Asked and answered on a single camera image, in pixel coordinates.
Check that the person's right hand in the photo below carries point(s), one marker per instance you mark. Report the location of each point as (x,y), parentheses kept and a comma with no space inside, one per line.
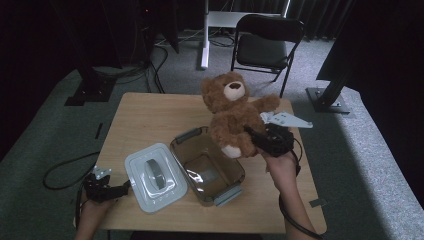
(281,170)

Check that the black stand with metal base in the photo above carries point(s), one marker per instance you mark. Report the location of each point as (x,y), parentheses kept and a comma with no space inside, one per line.
(328,100)

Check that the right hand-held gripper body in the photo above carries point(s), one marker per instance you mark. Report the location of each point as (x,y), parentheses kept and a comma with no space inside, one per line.
(278,140)

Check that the black stand with dark base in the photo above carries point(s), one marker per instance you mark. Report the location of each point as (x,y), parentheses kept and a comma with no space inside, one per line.
(91,90)

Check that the person's left hand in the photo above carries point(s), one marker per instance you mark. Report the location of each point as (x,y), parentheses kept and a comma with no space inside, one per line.
(95,209)

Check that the translucent brown storage box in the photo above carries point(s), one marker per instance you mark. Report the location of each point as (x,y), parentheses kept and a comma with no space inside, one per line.
(208,168)

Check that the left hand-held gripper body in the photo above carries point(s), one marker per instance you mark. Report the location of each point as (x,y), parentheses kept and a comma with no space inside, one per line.
(96,188)

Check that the pale blue box lid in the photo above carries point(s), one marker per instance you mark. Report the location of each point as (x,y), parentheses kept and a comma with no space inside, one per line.
(156,178)

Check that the brown teddy bear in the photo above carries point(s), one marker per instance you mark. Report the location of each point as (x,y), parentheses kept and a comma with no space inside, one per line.
(233,116)

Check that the grey floor tape piece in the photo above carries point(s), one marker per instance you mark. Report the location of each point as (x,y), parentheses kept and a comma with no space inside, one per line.
(317,202)

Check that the black folding chair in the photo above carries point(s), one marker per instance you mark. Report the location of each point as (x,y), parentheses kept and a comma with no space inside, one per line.
(263,50)

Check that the small black floor strip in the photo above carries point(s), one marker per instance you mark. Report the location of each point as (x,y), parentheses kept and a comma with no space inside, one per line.
(98,130)

